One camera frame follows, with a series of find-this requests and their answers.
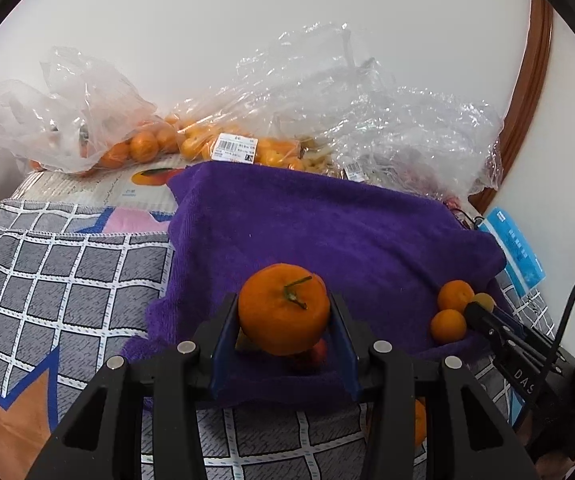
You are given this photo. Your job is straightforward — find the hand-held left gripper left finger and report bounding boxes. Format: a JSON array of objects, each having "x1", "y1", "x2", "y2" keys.
[{"x1": 25, "y1": 292, "x2": 241, "y2": 480}]

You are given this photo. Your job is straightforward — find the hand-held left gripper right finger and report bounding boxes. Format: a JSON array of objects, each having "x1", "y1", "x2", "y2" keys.
[{"x1": 328, "y1": 291, "x2": 541, "y2": 480}]

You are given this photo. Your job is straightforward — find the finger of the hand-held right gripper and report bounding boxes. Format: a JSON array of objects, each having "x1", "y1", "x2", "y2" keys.
[
  {"x1": 492, "y1": 310, "x2": 565, "y2": 363},
  {"x1": 464, "y1": 302, "x2": 523, "y2": 356}
]

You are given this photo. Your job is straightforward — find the small red fruit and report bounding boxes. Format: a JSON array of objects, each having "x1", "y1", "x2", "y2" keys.
[{"x1": 287, "y1": 338, "x2": 328, "y2": 373}]

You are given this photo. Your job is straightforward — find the yellow-green round fruit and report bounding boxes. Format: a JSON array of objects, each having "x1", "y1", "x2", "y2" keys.
[{"x1": 470, "y1": 292, "x2": 496, "y2": 315}]

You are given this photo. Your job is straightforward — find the orange with stem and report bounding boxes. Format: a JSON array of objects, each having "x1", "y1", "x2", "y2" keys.
[{"x1": 238, "y1": 263, "x2": 331, "y2": 357}]

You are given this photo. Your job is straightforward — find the bagged red fruits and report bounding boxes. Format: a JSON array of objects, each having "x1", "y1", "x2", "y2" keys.
[{"x1": 387, "y1": 147, "x2": 468, "y2": 211}]

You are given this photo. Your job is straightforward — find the bagged pale yellow fruits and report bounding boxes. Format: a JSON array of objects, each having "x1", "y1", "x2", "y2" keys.
[{"x1": 301, "y1": 147, "x2": 344, "y2": 178}]

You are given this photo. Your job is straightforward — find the blue tissue pack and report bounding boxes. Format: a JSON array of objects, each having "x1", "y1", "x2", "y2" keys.
[{"x1": 478, "y1": 207, "x2": 547, "y2": 301}]

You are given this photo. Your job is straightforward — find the purple towel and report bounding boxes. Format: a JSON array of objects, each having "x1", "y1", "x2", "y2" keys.
[{"x1": 120, "y1": 161, "x2": 508, "y2": 408}]

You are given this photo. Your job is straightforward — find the grey checked blanket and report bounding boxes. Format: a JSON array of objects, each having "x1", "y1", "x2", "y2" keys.
[{"x1": 0, "y1": 200, "x2": 558, "y2": 480}]

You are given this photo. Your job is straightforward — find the pile of bagged oranges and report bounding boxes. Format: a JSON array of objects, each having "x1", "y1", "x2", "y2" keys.
[{"x1": 180, "y1": 120, "x2": 308, "y2": 171}]

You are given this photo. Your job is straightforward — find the white carton with fruit print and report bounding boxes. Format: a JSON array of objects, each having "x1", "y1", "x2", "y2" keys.
[{"x1": 15, "y1": 152, "x2": 193, "y2": 221}]

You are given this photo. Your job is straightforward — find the pile of bagged small mandarins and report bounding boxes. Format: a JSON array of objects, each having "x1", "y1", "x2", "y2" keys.
[{"x1": 30, "y1": 117, "x2": 183, "y2": 177}]

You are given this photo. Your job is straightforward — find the labelled clear plastic bag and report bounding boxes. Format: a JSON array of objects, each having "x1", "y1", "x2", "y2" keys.
[{"x1": 170, "y1": 100, "x2": 313, "y2": 173}]

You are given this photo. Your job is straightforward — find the large crumpled clear plastic bag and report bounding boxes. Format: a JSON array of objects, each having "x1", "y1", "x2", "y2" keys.
[{"x1": 238, "y1": 22, "x2": 505, "y2": 201}]

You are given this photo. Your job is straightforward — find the thin black wire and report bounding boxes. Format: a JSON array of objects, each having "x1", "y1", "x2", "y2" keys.
[{"x1": 447, "y1": 200, "x2": 486, "y2": 232}]

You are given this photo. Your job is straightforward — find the brown wooden frame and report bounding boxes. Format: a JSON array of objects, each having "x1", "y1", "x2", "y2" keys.
[{"x1": 467, "y1": 0, "x2": 554, "y2": 216}]

